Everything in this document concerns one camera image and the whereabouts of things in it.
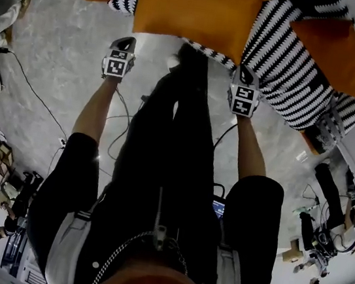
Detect person's left forearm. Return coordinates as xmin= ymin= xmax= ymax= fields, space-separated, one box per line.
xmin=70 ymin=73 xmax=122 ymax=149

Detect black device with blue screen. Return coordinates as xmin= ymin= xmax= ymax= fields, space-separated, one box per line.
xmin=209 ymin=198 xmax=228 ymax=222

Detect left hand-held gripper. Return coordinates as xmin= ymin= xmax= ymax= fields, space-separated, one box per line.
xmin=99 ymin=32 xmax=140 ymax=85

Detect cardboard box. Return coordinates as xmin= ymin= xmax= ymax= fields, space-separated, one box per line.
xmin=280 ymin=236 xmax=307 ymax=265

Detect person's right forearm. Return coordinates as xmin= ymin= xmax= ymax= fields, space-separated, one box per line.
xmin=226 ymin=113 xmax=275 ymax=185

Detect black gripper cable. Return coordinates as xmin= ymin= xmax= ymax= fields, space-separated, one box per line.
xmin=98 ymin=80 xmax=141 ymax=181
xmin=212 ymin=120 xmax=239 ymax=151

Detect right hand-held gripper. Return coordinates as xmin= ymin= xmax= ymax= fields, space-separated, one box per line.
xmin=223 ymin=62 xmax=267 ymax=120

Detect person's legs in black trousers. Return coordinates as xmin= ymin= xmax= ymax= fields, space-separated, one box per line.
xmin=108 ymin=33 xmax=237 ymax=217

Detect black adapter cable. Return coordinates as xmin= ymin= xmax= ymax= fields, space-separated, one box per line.
xmin=0 ymin=50 xmax=76 ymax=141

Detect black white striped blanket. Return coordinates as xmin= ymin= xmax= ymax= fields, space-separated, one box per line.
xmin=92 ymin=0 xmax=355 ymax=155

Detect person's black white jacket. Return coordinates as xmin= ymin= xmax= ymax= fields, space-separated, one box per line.
xmin=16 ymin=126 xmax=291 ymax=284

